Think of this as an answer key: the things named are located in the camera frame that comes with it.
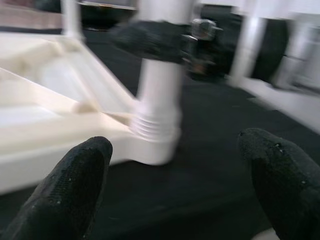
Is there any white plastic table leg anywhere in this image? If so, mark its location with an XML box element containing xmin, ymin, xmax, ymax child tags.
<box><xmin>129</xmin><ymin>0</ymin><xmax>197</xmax><ymax>146</ymax></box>
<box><xmin>61</xmin><ymin>0</ymin><xmax>86</xmax><ymax>43</ymax></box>

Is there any beige tablecloth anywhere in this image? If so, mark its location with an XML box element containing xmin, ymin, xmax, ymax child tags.
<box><xmin>0</xmin><ymin>4</ymin><xmax>65</xmax><ymax>30</ymax></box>

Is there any white plastic table top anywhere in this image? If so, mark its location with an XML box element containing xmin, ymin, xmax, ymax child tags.
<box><xmin>0</xmin><ymin>32</ymin><xmax>182</xmax><ymax>196</ymax></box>

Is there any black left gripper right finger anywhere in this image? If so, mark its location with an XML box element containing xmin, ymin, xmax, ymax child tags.
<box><xmin>237</xmin><ymin>127</ymin><xmax>320</xmax><ymax>240</ymax></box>

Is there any black tablecloth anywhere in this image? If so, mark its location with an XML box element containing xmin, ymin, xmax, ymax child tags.
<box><xmin>0</xmin><ymin>24</ymin><xmax>320</xmax><ymax>240</ymax></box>

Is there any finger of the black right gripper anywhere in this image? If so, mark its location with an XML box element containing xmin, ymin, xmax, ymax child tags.
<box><xmin>109</xmin><ymin>19</ymin><xmax>191</xmax><ymax>65</ymax></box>

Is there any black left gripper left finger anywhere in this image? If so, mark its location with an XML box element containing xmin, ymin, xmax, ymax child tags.
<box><xmin>0</xmin><ymin>136</ymin><xmax>114</xmax><ymax>240</ymax></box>

